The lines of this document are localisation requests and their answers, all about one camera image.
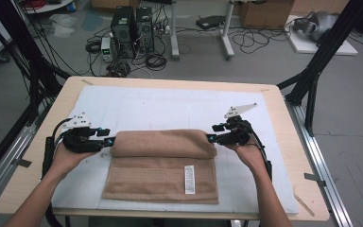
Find loose black floor cables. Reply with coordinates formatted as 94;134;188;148
233;26;292;55

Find grey metal bracket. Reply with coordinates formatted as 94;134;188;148
303;172;327;187
12;157;32;168

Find small coiled black cable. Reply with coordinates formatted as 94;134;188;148
84;39;102;55

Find tan towel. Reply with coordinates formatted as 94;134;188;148
101;128;220;205

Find white foam mat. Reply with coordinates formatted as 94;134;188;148
50;84;300;216

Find white desk frame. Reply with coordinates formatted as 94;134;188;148
169;0;236;61

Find large cardboard box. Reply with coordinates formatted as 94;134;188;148
239;0;296;31

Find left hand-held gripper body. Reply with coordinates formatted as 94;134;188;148
60;112;105;155

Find thin wooden stick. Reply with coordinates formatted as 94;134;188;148
292;193;316;218

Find white power supply unit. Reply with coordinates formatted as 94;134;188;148
100;36;118;62

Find black flat device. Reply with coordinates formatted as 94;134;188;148
196;14;227;31

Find aluminium table rail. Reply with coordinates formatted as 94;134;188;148
0;103;55;216
285;97;355;227

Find person's left hand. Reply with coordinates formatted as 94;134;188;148
48;141;97;182

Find black frame stand with cables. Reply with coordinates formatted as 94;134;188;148
0;0;72;127

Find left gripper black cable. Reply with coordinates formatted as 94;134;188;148
41;117;75;227

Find clear plastic bag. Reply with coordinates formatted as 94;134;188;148
48;13;79;39

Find grey rounded device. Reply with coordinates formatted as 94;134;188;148
292;9;339;43

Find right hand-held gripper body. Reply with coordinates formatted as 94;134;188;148
221;102;259;147

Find slim black computer tower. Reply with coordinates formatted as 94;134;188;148
135;7;156;53

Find person's right hand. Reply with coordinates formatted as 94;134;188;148
225;135;268;174

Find white floor board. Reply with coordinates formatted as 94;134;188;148
285;14;359;57

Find large black computer tower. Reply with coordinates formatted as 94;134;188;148
110;5;139;60

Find white round table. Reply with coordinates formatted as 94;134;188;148
22;0;75;15

